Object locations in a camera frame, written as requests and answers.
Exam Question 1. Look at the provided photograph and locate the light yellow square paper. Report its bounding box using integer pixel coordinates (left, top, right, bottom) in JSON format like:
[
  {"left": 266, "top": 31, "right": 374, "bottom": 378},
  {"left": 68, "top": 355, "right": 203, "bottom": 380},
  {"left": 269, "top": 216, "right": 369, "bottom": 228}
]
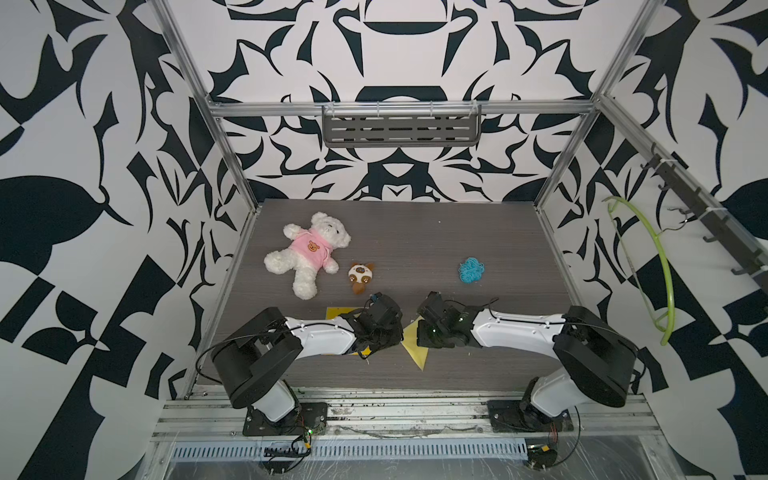
[{"left": 401, "top": 317, "right": 429, "bottom": 371}]

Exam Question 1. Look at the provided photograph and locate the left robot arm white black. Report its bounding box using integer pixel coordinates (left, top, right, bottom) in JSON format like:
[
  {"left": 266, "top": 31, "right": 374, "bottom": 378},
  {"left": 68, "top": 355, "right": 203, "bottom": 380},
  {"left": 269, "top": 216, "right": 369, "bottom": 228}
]
[{"left": 195, "top": 293, "right": 403, "bottom": 437}]

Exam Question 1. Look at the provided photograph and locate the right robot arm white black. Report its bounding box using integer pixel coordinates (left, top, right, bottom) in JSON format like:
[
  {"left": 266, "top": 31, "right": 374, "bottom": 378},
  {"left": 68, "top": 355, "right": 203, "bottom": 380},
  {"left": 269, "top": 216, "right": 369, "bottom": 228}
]
[{"left": 417, "top": 292, "right": 638, "bottom": 432}]

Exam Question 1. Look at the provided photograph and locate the dark yellow square paper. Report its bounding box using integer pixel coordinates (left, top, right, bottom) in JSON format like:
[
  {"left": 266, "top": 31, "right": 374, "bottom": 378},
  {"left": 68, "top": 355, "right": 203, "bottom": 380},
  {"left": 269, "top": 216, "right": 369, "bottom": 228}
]
[{"left": 325, "top": 307, "right": 372, "bottom": 359}]

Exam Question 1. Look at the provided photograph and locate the small brown white plush toy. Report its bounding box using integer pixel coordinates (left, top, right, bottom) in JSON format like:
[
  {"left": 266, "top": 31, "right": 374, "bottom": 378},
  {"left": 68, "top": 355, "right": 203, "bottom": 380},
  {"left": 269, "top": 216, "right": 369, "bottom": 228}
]
[{"left": 347, "top": 263, "right": 375, "bottom": 295}]

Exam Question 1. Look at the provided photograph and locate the turquoise yarn ball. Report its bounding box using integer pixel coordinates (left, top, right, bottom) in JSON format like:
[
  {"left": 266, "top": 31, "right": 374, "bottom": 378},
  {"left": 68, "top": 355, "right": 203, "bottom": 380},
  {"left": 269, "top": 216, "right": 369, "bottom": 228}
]
[{"left": 458, "top": 257, "right": 485, "bottom": 284}]

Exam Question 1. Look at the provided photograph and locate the white teddy bear pink shirt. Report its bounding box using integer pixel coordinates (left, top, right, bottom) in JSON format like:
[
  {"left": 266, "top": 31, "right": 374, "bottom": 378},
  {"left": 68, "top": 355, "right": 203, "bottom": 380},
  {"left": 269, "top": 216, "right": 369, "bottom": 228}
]
[{"left": 264, "top": 212, "right": 352, "bottom": 300}]

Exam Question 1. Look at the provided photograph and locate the white perforated cable duct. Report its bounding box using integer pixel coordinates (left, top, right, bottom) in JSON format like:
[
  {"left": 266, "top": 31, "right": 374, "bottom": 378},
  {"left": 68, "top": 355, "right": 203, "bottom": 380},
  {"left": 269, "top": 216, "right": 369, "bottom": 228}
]
[{"left": 171, "top": 438, "right": 528, "bottom": 462}]

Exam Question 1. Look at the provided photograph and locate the grey slotted wall shelf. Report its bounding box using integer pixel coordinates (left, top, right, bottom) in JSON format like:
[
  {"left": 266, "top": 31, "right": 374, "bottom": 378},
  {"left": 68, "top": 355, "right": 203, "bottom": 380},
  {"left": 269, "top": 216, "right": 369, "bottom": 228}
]
[{"left": 321, "top": 103, "right": 482, "bottom": 148}]

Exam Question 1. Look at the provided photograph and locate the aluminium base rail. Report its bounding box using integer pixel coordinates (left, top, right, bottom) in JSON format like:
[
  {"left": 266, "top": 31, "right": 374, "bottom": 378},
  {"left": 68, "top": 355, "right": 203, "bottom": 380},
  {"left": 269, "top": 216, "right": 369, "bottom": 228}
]
[{"left": 151, "top": 386, "right": 661, "bottom": 441}]

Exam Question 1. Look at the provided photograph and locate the black wall hook rail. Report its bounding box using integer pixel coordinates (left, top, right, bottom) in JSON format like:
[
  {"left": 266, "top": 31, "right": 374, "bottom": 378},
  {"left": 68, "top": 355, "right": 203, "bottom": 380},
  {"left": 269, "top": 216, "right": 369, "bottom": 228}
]
[{"left": 640, "top": 142, "right": 768, "bottom": 278}]

